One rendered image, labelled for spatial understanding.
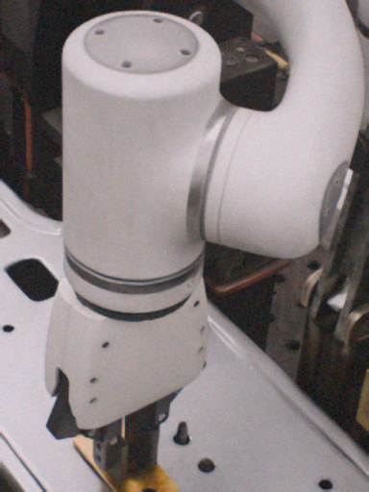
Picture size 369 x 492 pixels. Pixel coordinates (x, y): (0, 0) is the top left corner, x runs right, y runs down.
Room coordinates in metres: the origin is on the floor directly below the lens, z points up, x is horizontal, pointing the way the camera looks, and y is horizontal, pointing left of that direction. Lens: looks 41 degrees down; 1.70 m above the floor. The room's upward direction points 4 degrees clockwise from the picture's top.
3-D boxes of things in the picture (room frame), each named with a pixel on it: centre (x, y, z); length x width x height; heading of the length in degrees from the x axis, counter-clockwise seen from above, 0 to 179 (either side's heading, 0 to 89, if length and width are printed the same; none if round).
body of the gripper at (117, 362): (0.59, 0.03, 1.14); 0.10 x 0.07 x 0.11; 129
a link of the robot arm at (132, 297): (0.59, 0.03, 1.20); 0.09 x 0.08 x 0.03; 129
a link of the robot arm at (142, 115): (0.59, 0.02, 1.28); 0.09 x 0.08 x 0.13; 74
